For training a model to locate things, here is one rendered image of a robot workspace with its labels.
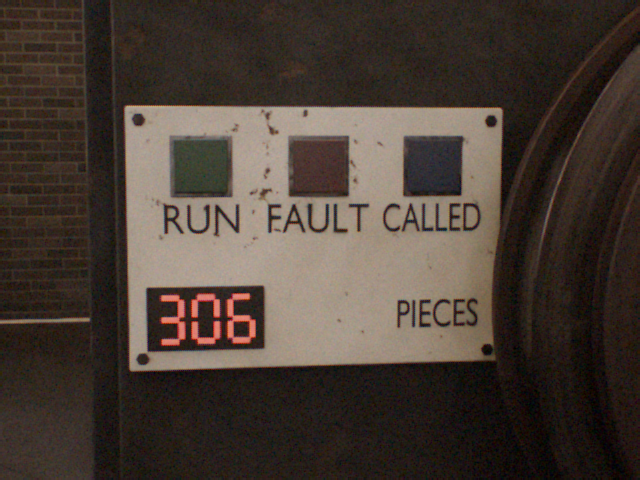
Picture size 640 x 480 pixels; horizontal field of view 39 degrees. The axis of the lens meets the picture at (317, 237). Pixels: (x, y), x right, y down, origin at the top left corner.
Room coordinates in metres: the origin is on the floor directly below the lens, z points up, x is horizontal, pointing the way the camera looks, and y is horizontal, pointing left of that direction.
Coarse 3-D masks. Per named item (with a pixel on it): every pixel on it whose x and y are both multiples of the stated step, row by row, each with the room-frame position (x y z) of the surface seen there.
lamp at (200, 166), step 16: (176, 144) 0.61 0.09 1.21; (192, 144) 0.61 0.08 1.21; (208, 144) 0.61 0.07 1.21; (224, 144) 0.62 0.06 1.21; (176, 160) 0.61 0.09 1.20; (192, 160) 0.61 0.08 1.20; (208, 160) 0.62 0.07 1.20; (224, 160) 0.62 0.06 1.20; (176, 176) 0.61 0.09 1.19; (192, 176) 0.61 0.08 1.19; (208, 176) 0.62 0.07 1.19; (224, 176) 0.62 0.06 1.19; (176, 192) 0.61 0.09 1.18; (192, 192) 0.61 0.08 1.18; (208, 192) 0.62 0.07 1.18; (224, 192) 0.62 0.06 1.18
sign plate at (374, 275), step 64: (128, 128) 0.61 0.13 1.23; (192, 128) 0.62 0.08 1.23; (256, 128) 0.62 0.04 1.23; (320, 128) 0.63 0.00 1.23; (384, 128) 0.63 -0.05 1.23; (448, 128) 0.64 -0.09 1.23; (128, 192) 0.61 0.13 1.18; (256, 192) 0.62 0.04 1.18; (320, 192) 0.63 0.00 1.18; (384, 192) 0.63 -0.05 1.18; (448, 192) 0.64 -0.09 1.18; (128, 256) 0.61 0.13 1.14; (192, 256) 0.62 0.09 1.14; (256, 256) 0.62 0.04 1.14; (320, 256) 0.63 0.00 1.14; (384, 256) 0.63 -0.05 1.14; (448, 256) 0.64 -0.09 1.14; (192, 320) 0.62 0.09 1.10; (256, 320) 0.62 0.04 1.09; (320, 320) 0.63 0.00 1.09; (384, 320) 0.63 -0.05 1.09; (448, 320) 0.64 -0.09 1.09
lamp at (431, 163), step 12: (408, 144) 0.63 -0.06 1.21; (420, 144) 0.63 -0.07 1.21; (432, 144) 0.63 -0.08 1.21; (444, 144) 0.63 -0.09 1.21; (456, 144) 0.64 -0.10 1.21; (408, 156) 0.63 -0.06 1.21; (420, 156) 0.63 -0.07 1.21; (432, 156) 0.63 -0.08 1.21; (444, 156) 0.63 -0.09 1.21; (456, 156) 0.64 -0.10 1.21; (408, 168) 0.63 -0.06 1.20; (420, 168) 0.63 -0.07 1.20; (432, 168) 0.63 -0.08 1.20; (444, 168) 0.64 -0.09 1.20; (456, 168) 0.64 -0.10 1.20; (408, 180) 0.63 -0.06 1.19; (420, 180) 0.63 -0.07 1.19; (432, 180) 0.63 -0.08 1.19; (444, 180) 0.64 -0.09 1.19; (456, 180) 0.64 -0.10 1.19
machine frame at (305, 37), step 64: (128, 0) 0.63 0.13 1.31; (192, 0) 0.64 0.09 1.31; (256, 0) 0.64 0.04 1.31; (320, 0) 0.65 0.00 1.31; (384, 0) 0.66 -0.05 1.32; (448, 0) 0.66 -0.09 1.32; (512, 0) 0.67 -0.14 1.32; (576, 0) 0.67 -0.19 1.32; (128, 64) 0.63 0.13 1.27; (192, 64) 0.64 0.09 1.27; (256, 64) 0.64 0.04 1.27; (320, 64) 0.65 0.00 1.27; (384, 64) 0.66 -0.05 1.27; (448, 64) 0.66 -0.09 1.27; (512, 64) 0.67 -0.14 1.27; (576, 64) 0.67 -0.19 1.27; (512, 128) 0.67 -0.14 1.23; (128, 320) 0.63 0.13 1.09; (128, 384) 0.63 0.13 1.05; (192, 384) 0.64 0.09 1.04; (256, 384) 0.64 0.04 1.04; (320, 384) 0.65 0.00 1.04; (384, 384) 0.66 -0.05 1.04; (448, 384) 0.66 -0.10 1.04; (128, 448) 0.63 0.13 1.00; (192, 448) 0.64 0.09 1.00; (256, 448) 0.64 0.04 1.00; (320, 448) 0.65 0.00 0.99; (384, 448) 0.66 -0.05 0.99; (448, 448) 0.66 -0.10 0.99; (512, 448) 0.67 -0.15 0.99
